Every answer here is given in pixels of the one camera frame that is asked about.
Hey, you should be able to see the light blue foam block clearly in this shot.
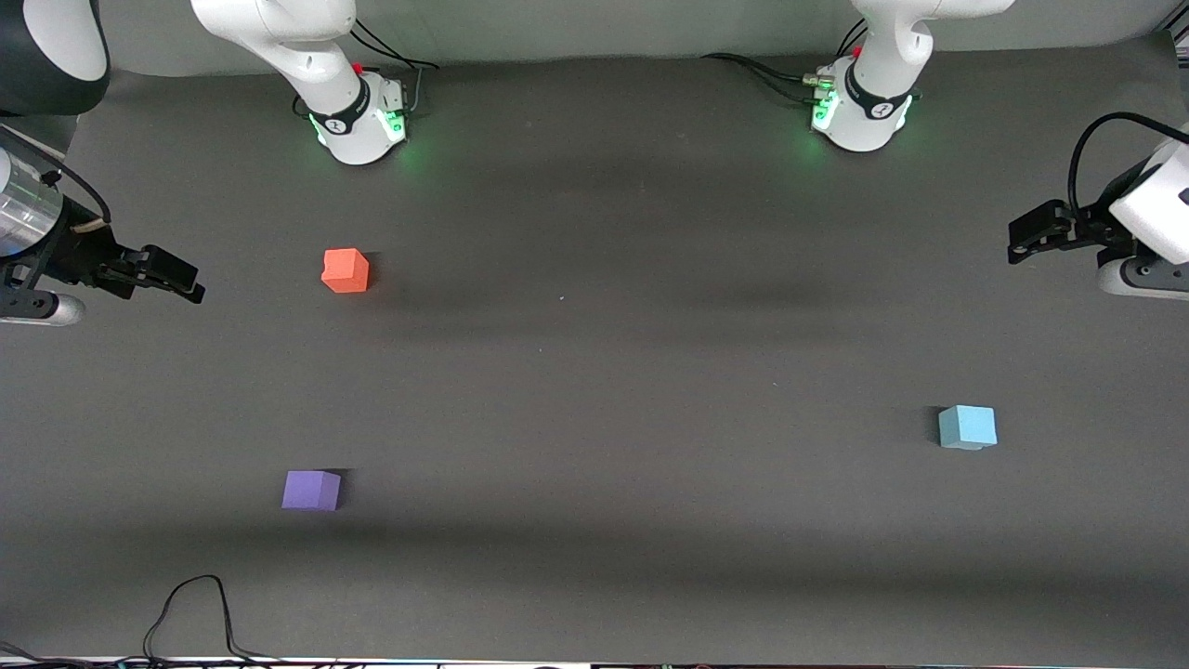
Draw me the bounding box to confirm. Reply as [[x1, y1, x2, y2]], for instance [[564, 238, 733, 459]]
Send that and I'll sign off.
[[938, 405, 999, 452]]

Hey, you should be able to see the orange foam block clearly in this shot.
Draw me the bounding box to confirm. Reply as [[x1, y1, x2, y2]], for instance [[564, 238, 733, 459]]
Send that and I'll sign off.
[[321, 248, 371, 295]]

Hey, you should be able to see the purple foam block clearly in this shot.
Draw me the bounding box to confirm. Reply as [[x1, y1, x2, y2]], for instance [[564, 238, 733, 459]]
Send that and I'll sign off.
[[281, 470, 342, 512]]

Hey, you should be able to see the dark grey table mat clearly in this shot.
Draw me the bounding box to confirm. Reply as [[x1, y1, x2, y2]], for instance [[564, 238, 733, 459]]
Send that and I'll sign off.
[[0, 33, 1189, 666]]

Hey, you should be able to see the black right arm base cable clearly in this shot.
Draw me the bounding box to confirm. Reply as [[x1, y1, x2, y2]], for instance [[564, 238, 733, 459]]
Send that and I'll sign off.
[[346, 17, 440, 120]]

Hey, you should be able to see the black arm base cable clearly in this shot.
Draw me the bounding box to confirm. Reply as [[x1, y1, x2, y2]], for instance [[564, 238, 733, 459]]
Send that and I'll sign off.
[[699, 19, 869, 105], [346, 17, 440, 120]]

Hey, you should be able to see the black left arm base cable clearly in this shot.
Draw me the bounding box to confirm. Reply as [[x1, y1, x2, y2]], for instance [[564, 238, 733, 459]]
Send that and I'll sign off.
[[699, 19, 869, 105]]

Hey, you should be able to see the black looped table-edge cable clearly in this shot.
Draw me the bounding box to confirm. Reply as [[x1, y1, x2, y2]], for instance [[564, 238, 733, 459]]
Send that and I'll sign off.
[[142, 574, 284, 666]]

